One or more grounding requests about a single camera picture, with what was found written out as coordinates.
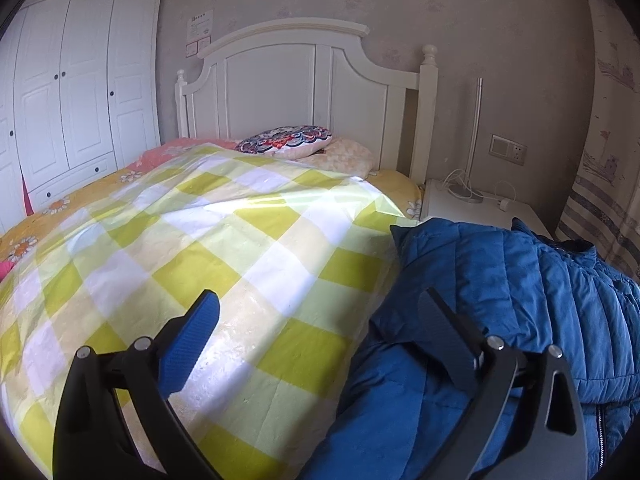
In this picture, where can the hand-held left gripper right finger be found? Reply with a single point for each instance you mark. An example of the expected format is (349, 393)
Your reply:
(447, 340)

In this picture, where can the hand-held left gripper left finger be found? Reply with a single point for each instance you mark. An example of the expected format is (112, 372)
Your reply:
(192, 329)

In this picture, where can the blue puffer jacket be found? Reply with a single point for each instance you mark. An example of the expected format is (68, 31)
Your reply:
(510, 280)

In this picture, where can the yellow checked blanket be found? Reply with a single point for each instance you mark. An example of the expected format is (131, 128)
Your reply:
(200, 240)

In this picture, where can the white bedside table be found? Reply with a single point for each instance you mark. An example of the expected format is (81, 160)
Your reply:
(480, 210)

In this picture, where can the yellow floral bed sheet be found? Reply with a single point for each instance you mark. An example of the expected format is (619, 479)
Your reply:
(150, 160)

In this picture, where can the slim silver desk lamp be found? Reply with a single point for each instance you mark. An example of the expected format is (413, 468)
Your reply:
(474, 150)

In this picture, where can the beige pillow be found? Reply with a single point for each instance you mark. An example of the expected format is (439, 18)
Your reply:
(345, 157)

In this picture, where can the colourful patterned cushion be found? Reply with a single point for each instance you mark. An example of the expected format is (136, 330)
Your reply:
(285, 140)

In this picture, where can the printed striped curtain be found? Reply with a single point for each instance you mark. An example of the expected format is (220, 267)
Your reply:
(607, 150)

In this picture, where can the white wooden bed headboard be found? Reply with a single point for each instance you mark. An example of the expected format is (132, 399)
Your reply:
(320, 95)

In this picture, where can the white wardrobe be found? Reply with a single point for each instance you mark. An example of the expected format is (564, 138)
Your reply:
(65, 90)

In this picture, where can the wall switch and socket plate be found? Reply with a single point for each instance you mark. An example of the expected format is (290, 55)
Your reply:
(509, 149)

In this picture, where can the paper wall notice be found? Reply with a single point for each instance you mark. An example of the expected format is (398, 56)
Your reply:
(201, 32)

